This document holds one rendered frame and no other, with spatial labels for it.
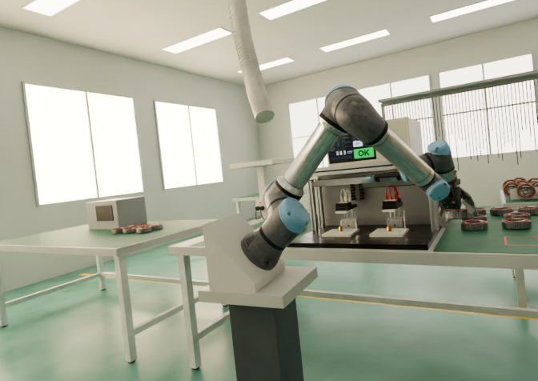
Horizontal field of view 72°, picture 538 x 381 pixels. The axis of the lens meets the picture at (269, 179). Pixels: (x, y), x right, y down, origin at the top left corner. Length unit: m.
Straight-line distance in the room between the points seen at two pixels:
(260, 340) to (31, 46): 5.42
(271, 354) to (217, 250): 0.39
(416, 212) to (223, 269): 1.17
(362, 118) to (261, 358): 0.85
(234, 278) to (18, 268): 4.65
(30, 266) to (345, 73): 6.95
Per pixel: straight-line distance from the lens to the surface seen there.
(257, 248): 1.27
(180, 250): 2.21
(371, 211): 2.13
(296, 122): 9.17
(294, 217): 1.22
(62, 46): 6.41
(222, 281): 1.27
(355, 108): 1.15
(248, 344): 1.38
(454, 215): 1.65
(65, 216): 5.94
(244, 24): 3.41
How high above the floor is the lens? 1.13
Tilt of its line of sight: 1 degrees down
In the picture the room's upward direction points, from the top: 6 degrees counter-clockwise
